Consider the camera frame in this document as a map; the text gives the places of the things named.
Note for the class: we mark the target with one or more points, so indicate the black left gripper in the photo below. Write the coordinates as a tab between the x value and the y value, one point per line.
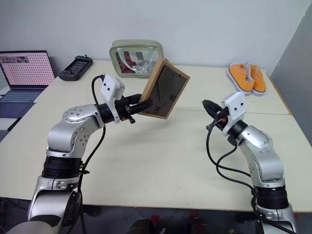
122	107

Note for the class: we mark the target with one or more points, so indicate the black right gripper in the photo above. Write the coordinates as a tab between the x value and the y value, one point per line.
221	119

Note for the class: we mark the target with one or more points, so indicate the wooden picture frame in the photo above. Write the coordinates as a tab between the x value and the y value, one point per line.
168	85

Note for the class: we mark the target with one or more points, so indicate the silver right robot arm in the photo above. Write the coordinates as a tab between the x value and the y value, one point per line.
264	156

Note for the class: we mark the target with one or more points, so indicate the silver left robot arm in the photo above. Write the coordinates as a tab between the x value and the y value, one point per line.
63	136

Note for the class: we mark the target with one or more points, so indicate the red cloth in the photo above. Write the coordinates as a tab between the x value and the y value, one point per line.
125	65

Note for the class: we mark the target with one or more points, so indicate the orange canvas shoe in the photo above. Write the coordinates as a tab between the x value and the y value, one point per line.
240	76
258	80

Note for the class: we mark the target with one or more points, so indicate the clear green-trimmed pouch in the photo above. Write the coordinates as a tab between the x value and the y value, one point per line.
126	48

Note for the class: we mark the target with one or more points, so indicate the black handheld controller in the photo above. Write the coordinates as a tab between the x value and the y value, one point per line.
75	68

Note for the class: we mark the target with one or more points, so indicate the open laptop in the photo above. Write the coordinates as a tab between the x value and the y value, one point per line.
26	70

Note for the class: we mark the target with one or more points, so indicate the dark rounded shape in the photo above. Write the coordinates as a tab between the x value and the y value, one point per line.
141	226

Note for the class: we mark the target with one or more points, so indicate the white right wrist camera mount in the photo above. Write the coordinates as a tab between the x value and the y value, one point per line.
235	107

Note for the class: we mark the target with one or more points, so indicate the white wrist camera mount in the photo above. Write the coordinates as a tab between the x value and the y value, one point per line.
235	107
110	86

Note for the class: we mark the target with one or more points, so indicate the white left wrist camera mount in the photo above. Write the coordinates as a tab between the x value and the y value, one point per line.
110	86

